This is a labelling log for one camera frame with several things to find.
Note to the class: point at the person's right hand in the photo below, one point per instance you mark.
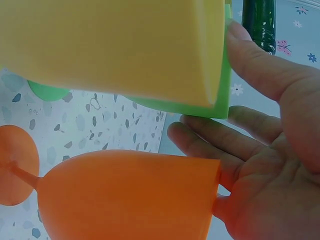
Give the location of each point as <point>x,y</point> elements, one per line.
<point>280,175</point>

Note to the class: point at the person's right thumb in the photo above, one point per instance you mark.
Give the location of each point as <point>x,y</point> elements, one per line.
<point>247,57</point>

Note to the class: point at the green plastic goblet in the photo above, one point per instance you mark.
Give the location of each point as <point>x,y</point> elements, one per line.
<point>223,100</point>

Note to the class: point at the dark green bottle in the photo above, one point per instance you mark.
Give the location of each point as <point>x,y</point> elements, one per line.
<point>260,22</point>

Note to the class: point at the orange plastic goblet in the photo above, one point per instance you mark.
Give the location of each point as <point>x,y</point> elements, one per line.
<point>125,195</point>

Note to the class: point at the terrazzo pattern mat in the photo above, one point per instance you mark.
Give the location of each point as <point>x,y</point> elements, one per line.
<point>100,130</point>

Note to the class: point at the yellow plastic goblet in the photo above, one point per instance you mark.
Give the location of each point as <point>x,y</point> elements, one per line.
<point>112,50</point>

